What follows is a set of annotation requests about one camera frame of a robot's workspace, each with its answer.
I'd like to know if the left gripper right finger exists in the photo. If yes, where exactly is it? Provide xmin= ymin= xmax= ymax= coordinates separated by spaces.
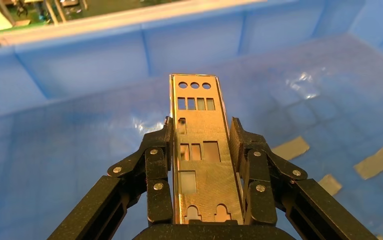
xmin=229 ymin=116 xmax=378 ymax=240

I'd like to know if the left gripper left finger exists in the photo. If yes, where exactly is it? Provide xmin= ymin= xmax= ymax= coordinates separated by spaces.
xmin=47 ymin=115 xmax=176 ymax=240

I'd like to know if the silver metal I/O shield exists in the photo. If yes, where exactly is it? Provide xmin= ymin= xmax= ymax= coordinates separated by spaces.
xmin=168 ymin=73 xmax=245 ymax=225

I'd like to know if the blue plastic tray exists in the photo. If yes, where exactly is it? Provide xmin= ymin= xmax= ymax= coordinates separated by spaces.
xmin=0 ymin=0 xmax=383 ymax=240

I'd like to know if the grey tape piece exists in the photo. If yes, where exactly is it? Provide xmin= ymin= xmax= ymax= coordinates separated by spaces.
xmin=317 ymin=174 xmax=343 ymax=197
xmin=353 ymin=146 xmax=383 ymax=181
xmin=270 ymin=135 xmax=311 ymax=162

